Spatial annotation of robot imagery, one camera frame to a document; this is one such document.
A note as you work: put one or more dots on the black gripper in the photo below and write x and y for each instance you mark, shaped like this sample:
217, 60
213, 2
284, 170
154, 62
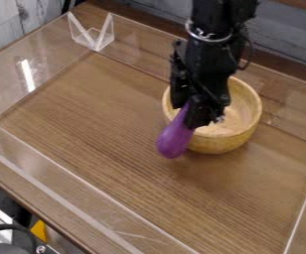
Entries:
201, 68

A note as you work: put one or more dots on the light wooden bowl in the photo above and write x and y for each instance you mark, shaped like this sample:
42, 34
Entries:
224, 136

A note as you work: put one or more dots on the purple toy eggplant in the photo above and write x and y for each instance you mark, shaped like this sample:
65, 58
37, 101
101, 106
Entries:
174, 138

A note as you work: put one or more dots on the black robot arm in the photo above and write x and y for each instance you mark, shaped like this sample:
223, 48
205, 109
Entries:
215, 20

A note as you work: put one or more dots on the clear acrylic tray walls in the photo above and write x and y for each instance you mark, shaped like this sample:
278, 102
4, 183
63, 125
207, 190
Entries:
81, 116

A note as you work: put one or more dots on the yellow and black equipment base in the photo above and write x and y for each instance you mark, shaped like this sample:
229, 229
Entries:
23, 235

